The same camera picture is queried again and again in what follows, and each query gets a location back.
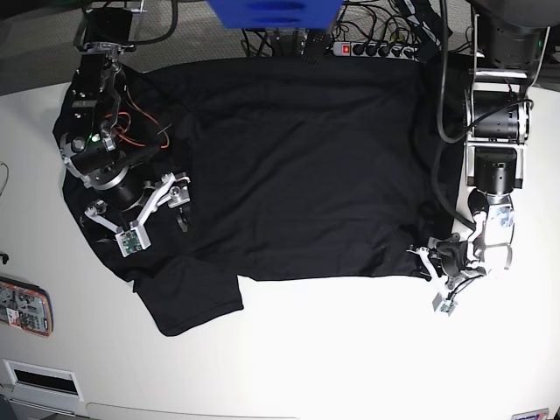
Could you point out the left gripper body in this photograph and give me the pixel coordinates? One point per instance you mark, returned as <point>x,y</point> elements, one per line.
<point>451,258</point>

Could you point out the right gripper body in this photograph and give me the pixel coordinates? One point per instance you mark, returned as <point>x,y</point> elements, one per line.
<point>118,188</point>

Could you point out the black T-shirt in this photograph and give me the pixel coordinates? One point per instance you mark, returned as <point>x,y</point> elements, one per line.
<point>297,171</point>

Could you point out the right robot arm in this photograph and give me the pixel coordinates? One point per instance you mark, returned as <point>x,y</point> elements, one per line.
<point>105,138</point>

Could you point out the orange clear screw box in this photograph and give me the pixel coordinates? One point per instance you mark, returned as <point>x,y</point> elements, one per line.
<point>26,307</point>

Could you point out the blue plastic bin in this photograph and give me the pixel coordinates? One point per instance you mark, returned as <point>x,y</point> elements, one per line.
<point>270,14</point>

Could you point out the white power strip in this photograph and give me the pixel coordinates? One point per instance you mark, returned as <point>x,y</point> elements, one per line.
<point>383,50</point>

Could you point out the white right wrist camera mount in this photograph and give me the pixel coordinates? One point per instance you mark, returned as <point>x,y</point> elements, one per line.
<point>172,190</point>

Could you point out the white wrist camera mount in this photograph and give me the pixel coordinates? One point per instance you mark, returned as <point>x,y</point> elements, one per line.
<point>446,299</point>
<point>172,190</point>

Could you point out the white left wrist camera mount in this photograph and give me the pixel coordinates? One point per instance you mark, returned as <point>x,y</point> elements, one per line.
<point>446,299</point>

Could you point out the white table cable slot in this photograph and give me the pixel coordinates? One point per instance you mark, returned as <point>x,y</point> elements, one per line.
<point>30,380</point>

